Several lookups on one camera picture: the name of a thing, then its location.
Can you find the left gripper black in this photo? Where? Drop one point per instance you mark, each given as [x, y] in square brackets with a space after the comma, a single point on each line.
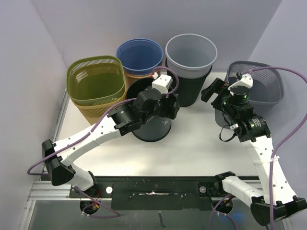
[169, 111]

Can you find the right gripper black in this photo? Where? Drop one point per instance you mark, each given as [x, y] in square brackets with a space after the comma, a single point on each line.
[216, 93]

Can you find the black ribbed round bin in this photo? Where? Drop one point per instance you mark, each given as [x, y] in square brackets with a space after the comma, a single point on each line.
[191, 81]

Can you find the dark navy round bin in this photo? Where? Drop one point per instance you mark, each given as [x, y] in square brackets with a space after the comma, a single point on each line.
[153, 128]

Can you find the light grey round bin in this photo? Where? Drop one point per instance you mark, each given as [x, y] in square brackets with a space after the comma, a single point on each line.
[190, 55]

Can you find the grey mesh square basket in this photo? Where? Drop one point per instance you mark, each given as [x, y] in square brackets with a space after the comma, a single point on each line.
[267, 90]

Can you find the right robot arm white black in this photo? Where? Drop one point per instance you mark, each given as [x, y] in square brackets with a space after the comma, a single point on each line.
[276, 200]

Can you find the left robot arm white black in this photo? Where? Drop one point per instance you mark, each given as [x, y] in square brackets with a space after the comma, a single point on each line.
[122, 118]

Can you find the tan round bin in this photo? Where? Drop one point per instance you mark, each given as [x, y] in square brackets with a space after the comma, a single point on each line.
[131, 78]

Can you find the blue round bin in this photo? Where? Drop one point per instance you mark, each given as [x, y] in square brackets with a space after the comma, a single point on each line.
[140, 56]

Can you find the tan mesh square basket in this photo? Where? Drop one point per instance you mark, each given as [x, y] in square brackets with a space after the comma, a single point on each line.
[94, 112]

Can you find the green mesh square basket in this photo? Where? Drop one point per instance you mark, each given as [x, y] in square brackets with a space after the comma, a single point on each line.
[95, 80]

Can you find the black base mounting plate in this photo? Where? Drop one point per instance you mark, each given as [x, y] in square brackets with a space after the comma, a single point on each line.
[160, 193]

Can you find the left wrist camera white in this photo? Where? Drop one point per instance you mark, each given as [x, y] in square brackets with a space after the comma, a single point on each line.
[161, 82]

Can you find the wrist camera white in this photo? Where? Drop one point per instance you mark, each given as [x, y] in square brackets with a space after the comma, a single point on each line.
[161, 82]
[245, 81]

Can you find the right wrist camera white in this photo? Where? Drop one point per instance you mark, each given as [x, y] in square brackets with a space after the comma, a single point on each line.
[245, 81]

